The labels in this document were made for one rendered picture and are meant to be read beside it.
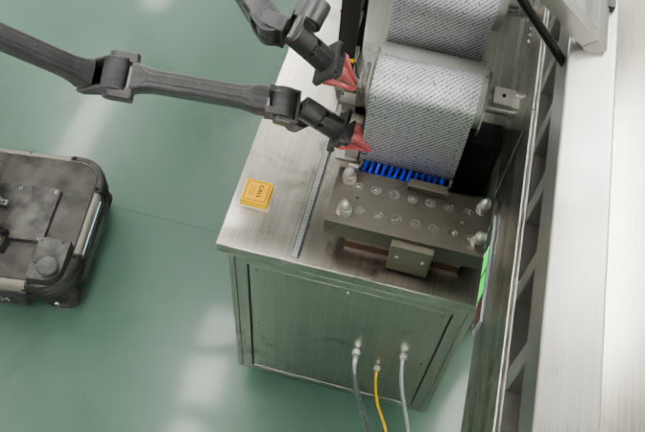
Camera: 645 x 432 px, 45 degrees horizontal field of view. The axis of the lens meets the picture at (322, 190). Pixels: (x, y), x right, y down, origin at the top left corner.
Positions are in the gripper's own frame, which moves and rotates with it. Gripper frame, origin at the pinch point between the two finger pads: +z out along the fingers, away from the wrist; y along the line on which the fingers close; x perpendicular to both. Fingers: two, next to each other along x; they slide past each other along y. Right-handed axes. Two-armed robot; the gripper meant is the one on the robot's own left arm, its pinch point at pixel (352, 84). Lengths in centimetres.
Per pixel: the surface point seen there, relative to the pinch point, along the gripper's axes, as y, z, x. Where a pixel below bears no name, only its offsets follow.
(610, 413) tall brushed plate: 73, 21, 50
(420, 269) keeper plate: 28.1, 36.9, -4.4
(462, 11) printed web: -18.3, 8.2, 22.5
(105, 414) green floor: 53, 39, -133
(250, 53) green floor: -115, 47, -129
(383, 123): 5.1, 9.8, 2.0
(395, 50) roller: -13.3, 6.3, 5.4
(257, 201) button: 16.5, 7.7, -35.5
